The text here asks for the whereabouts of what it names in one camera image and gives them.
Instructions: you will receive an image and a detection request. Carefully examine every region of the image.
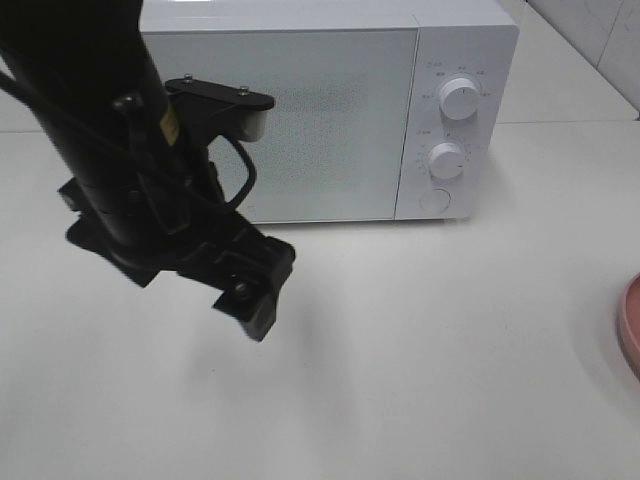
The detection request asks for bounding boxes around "pink round plate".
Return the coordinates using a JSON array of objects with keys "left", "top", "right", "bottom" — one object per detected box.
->
[{"left": 616, "top": 275, "right": 639, "bottom": 378}]

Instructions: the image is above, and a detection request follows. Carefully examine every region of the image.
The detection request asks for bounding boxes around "white timer knob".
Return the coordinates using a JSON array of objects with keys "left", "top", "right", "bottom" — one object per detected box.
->
[{"left": 426, "top": 142, "right": 466, "bottom": 181}]

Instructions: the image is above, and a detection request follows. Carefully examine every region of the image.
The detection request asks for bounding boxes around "white microwave door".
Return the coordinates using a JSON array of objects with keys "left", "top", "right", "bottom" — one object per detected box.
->
[{"left": 145, "top": 30, "right": 416, "bottom": 223}]

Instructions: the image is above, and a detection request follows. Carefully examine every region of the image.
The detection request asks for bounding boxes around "white upper power knob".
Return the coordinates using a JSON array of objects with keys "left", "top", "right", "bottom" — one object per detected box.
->
[{"left": 435, "top": 74, "right": 482, "bottom": 121}]

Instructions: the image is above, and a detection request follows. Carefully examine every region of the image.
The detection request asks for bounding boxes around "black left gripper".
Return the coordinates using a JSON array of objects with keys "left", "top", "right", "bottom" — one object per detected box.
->
[{"left": 58, "top": 90, "right": 296, "bottom": 342}]

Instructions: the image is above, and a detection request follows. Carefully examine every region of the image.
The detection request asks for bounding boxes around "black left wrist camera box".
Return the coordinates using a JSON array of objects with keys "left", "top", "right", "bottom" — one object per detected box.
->
[{"left": 164, "top": 78, "right": 275, "bottom": 146}]

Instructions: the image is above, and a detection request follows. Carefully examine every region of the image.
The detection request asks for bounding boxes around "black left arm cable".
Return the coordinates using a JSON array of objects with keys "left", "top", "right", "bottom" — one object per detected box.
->
[{"left": 0, "top": 64, "right": 258, "bottom": 211}]

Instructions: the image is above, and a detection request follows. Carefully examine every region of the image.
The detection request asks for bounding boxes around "round white door button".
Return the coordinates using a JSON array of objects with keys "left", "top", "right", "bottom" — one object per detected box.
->
[{"left": 419, "top": 188, "right": 451, "bottom": 218}]

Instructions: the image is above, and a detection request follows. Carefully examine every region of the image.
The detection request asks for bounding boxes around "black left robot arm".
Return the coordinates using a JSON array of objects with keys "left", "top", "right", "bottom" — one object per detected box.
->
[{"left": 1, "top": 1, "right": 295, "bottom": 341}]

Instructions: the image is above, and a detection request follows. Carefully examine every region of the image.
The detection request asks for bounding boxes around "white microwave oven body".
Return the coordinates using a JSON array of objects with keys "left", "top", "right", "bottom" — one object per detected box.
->
[{"left": 140, "top": 1, "right": 519, "bottom": 220}]

